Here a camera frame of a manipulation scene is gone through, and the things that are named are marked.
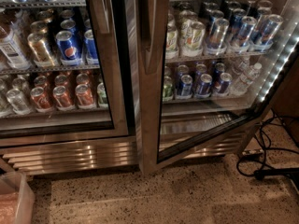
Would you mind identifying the glass fridge door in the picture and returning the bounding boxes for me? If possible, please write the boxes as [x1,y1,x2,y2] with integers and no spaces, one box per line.
[0,0,127,147]
[128,0,299,174]

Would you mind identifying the stainless fridge bottom grille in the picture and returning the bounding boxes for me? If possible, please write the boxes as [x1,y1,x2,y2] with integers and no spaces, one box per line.
[0,126,257,175]

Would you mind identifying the green soda can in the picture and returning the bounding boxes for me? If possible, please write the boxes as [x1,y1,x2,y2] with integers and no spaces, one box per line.
[163,76,173,101]

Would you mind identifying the blue Pepsi can lower left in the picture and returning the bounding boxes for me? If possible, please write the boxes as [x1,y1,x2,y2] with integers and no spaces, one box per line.
[176,75,192,99]

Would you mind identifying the blue pepsi can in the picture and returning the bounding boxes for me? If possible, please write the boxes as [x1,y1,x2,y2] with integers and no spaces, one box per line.
[56,30,82,66]
[212,73,233,97]
[194,74,212,98]
[176,75,192,99]

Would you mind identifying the blue Pepsi can lower middle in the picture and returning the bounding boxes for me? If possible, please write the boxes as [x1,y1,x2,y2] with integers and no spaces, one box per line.
[194,74,212,98]

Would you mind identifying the red soda can right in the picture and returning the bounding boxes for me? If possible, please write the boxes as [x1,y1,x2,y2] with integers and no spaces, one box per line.
[75,84,95,109]

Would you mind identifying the red soda can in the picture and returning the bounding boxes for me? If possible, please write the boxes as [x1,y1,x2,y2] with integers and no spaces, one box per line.
[75,84,95,109]
[30,87,53,113]
[52,86,75,111]

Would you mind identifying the blue Pepsi can lower right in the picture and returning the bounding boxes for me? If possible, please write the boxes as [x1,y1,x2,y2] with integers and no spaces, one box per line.
[212,73,233,97]

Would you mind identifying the blue Pepsi can edge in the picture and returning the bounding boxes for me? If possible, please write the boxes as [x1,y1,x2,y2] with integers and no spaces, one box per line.
[84,30,99,64]

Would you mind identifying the Mountain Dew can right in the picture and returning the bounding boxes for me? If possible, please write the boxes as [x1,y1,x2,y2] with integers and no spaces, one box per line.
[182,21,206,57]

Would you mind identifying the red soda can middle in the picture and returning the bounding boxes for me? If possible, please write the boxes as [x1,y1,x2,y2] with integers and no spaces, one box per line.
[52,86,75,111]

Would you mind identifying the silver blue energy can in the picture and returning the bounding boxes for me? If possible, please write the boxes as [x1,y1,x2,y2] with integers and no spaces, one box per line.
[205,18,229,55]

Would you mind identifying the clear water bottle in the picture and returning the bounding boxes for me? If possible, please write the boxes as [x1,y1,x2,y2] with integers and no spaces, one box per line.
[230,63,262,96]

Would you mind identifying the blue Pepsi can front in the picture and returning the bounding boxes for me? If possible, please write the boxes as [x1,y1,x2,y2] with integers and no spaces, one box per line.
[56,30,82,66]

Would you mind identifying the red soda can left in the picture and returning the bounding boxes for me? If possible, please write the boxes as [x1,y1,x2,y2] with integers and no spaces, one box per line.
[30,87,53,113]

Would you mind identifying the gold soda can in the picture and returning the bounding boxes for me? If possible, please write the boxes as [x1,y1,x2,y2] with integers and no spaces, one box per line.
[27,33,58,68]

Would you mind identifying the silver can lower left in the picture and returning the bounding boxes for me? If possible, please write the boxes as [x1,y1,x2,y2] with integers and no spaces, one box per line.
[7,89,32,115]

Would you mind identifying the clear labelled bottle left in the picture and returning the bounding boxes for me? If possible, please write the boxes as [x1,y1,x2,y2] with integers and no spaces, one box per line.
[0,22,31,70]

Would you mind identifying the clear plastic storage bin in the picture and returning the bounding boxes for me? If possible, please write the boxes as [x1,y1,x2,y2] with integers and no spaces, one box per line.
[0,172,35,224]

